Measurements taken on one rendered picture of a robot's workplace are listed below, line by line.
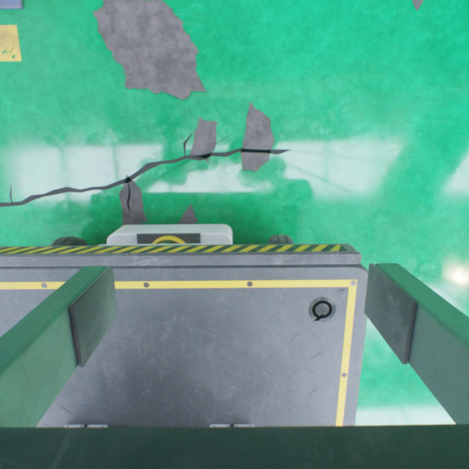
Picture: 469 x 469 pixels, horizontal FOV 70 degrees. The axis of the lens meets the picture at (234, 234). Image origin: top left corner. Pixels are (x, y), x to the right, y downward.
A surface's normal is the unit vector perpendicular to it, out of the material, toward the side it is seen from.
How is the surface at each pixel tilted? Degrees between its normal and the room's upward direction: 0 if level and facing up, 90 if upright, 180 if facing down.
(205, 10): 0
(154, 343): 0
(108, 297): 90
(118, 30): 0
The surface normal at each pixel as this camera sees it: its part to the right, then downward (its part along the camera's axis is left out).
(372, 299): -1.00, 0.01
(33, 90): 0.00, 0.27
